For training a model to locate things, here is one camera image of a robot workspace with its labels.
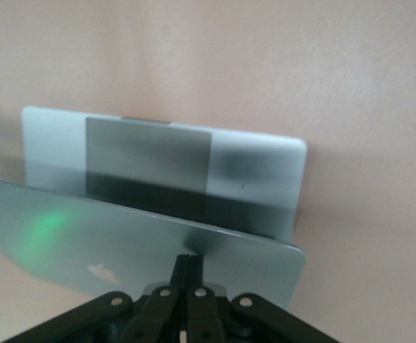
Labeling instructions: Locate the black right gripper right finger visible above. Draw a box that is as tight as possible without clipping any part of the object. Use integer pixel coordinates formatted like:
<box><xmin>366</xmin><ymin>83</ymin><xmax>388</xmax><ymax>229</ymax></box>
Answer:
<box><xmin>184</xmin><ymin>254</ymin><xmax>337</xmax><ymax>343</ymax></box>

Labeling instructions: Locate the brown table cover mat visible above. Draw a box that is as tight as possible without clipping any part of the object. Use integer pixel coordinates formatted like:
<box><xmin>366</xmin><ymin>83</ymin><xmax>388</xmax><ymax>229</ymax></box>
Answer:
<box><xmin>0</xmin><ymin>0</ymin><xmax>416</xmax><ymax>343</ymax></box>

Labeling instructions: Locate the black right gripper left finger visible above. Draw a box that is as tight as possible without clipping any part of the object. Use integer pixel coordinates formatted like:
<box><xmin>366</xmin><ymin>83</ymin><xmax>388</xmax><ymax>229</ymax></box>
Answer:
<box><xmin>0</xmin><ymin>254</ymin><xmax>191</xmax><ymax>343</ymax></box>

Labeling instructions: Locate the silver laptop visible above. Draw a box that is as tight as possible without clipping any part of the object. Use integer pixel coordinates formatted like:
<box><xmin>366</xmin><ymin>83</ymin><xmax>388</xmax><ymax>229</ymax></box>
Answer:
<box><xmin>0</xmin><ymin>105</ymin><xmax>308</xmax><ymax>312</ymax></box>

